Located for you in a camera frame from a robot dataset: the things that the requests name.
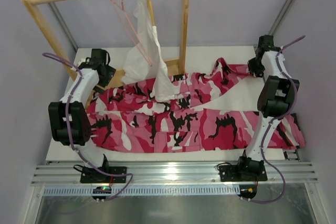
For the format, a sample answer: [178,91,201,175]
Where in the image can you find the pink wire hanger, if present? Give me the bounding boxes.
[110,0,153,67]

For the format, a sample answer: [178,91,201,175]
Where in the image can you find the white t-shirt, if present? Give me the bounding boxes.
[121,0,178,102]

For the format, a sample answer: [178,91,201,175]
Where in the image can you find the aluminium mounting rail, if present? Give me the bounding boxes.
[30,161,318,186]

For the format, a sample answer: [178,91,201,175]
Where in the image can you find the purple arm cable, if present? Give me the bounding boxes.
[42,52,133,201]
[246,35,307,204]

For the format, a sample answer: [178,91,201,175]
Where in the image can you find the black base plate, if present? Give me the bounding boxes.
[80,166,127,184]
[218,165,268,182]

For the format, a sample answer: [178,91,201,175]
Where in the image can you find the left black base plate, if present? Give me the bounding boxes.
[80,166,127,184]

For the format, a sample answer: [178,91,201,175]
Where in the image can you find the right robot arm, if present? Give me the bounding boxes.
[237,35,302,182]

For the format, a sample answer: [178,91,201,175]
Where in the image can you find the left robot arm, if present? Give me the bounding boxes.
[43,48,116,184]

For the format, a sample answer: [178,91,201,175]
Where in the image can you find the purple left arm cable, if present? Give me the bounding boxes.
[42,52,133,201]

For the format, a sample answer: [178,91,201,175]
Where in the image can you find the wooden hanger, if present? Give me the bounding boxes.
[146,0,155,26]

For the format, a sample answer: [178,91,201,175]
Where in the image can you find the pink camouflage trousers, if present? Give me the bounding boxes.
[85,57,307,154]

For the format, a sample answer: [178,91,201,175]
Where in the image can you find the slotted cable duct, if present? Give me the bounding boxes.
[43,184,240,197]

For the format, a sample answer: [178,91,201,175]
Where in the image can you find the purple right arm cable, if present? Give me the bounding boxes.
[246,35,307,204]

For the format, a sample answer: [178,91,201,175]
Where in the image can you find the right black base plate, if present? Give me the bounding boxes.
[218,165,268,182]

